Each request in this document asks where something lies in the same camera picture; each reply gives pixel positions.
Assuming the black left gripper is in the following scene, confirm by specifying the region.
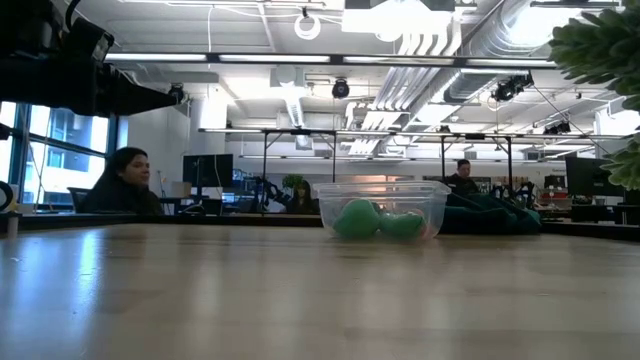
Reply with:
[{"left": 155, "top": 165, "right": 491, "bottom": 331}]
[{"left": 0, "top": 53, "right": 181, "bottom": 119}]

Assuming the bright green toy lime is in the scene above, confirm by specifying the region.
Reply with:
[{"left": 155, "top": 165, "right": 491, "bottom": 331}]
[{"left": 332, "top": 198, "right": 382, "bottom": 240}]

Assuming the long green toy pepper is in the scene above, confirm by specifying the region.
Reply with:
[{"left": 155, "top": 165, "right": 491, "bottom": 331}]
[{"left": 378, "top": 212, "right": 427, "bottom": 240}]

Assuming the clear plastic tupperware container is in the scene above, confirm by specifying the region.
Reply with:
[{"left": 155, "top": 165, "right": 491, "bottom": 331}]
[{"left": 313, "top": 180, "right": 453, "bottom": 242}]

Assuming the person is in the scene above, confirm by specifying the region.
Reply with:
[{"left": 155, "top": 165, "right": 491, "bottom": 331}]
[
  {"left": 445, "top": 158, "right": 480, "bottom": 197},
  {"left": 286, "top": 179, "right": 320, "bottom": 216},
  {"left": 81, "top": 146, "right": 165, "bottom": 217}
]

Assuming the black computer monitor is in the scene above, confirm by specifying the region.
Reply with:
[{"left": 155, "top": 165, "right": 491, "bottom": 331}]
[
  {"left": 181, "top": 153, "right": 235, "bottom": 189},
  {"left": 565, "top": 155, "right": 626, "bottom": 198}
]

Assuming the white and black office chair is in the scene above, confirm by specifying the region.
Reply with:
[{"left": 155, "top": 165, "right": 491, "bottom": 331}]
[{"left": 67, "top": 186, "right": 92, "bottom": 215}]

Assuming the long ceiling light bar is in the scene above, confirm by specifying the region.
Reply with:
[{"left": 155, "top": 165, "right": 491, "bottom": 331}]
[{"left": 102, "top": 51, "right": 556, "bottom": 69}]

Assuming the black ceiling spotlight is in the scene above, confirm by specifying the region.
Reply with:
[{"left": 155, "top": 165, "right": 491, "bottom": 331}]
[{"left": 491, "top": 72, "right": 535, "bottom": 103}]

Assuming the dark green cloth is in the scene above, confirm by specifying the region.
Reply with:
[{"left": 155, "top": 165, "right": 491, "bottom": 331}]
[{"left": 438, "top": 192, "right": 543, "bottom": 236}]

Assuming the artificial green spiky plant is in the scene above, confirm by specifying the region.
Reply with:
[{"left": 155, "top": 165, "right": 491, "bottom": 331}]
[{"left": 547, "top": 0, "right": 640, "bottom": 191}]

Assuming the large window black frame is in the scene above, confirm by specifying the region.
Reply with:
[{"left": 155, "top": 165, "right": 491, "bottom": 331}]
[{"left": 0, "top": 102, "right": 120, "bottom": 212}]

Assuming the white coiled cable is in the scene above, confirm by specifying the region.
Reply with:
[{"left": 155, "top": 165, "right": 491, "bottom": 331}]
[{"left": 293, "top": 12, "right": 322, "bottom": 41}]

